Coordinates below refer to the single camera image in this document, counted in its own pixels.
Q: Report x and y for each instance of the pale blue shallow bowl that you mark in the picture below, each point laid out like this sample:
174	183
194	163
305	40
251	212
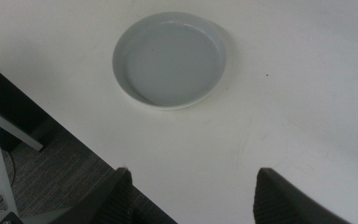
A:
171	62

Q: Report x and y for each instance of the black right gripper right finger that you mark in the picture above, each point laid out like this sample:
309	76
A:
278	202

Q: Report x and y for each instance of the white shallow bowl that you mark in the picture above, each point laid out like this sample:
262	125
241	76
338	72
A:
169	107

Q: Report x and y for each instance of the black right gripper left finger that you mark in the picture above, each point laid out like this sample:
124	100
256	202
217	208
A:
110	202

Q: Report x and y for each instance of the grey metal bar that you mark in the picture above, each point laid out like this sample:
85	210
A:
17	133

